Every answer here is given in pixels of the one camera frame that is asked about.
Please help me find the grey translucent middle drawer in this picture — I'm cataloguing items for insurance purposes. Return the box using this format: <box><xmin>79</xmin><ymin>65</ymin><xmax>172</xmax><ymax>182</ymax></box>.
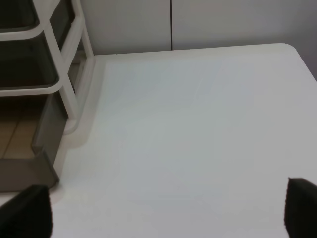
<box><xmin>0</xmin><ymin>33</ymin><xmax>59</xmax><ymax>89</ymax></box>

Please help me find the grey translucent top drawer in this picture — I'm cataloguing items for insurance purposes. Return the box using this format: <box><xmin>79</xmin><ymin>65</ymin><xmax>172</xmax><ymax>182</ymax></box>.
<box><xmin>0</xmin><ymin>0</ymin><xmax>75</xmax><ymax>32</ymax></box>

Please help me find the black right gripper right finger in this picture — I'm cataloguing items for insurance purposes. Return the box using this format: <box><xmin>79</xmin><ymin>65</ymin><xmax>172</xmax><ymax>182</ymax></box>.
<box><xmin>284</xmin><ymin>178</ymin><xmax>317</xmax><ymax>238</ymax></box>

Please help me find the white drawer unit frame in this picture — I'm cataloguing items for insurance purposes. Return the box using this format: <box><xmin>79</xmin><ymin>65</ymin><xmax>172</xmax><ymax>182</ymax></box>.
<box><xmin>0</xmin><ymin>0</ymin><xmax>95</xmax><ymax>134</ymax></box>

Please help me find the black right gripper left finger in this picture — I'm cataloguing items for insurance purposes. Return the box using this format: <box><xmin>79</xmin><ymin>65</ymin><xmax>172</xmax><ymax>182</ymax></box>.
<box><xmin>0</xmin><ymin>185</ymin><xmax>53</xmax><ymax>238</ymax></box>

